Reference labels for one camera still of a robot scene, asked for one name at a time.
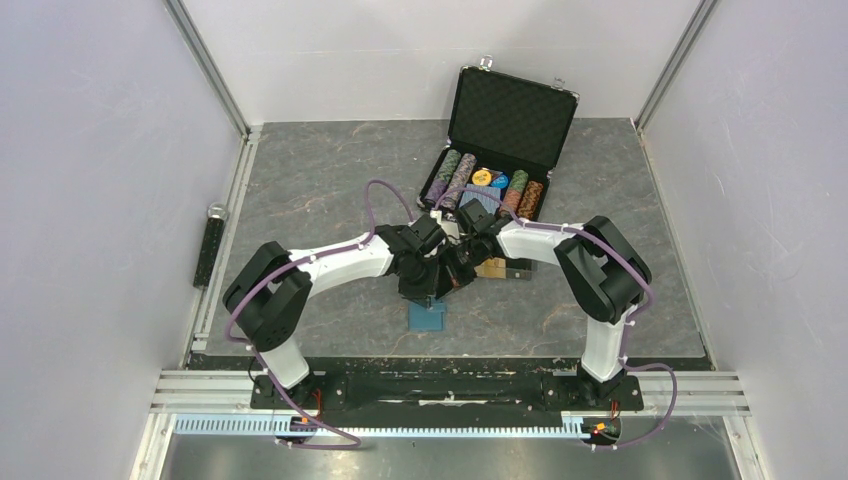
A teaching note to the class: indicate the blue dealer button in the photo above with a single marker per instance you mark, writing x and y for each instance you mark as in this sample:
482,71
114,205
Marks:
501,181

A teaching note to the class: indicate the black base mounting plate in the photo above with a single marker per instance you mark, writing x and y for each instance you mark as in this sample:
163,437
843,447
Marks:
456,392

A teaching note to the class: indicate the green red chip row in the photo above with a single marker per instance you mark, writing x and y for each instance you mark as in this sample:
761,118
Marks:
514,193

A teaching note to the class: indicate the white slotted cable duct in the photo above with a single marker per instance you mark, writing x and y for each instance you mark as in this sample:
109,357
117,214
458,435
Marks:
294,427

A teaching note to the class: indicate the clear plastic card box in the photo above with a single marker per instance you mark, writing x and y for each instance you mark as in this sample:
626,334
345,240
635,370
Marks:
519,269

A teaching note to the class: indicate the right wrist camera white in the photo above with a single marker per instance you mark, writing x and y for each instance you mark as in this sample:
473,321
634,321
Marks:
448,225

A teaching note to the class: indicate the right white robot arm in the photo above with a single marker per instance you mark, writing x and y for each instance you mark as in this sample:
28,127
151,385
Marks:
609,281

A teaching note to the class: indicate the blue playing card deck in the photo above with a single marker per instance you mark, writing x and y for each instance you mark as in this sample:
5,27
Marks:
488,196

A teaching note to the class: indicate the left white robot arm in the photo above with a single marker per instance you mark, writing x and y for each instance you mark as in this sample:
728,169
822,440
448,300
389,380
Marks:
268,296

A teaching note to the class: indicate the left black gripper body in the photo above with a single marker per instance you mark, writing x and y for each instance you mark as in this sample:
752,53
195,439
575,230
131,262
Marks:
418,283

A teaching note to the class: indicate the pink grey chip row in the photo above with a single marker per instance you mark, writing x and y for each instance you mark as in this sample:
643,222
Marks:
458,180

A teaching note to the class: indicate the purple green chip row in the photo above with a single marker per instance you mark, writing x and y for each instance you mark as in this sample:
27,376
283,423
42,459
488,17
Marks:
442,178

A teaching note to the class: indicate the black microphone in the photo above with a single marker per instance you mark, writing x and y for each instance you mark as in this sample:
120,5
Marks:
217,215

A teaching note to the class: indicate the black poker chip case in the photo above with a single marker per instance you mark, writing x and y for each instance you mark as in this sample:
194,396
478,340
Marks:
508,123

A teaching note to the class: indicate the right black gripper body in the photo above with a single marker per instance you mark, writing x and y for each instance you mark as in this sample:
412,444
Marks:
461,260

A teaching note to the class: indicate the blue card holder wallet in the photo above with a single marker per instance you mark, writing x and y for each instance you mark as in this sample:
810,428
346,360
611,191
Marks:
421,319

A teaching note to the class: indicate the yellow dealer button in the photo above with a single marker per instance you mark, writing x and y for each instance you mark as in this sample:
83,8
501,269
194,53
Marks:
482,177

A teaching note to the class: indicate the orange brown chip row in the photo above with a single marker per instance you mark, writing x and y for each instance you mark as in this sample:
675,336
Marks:
530,200

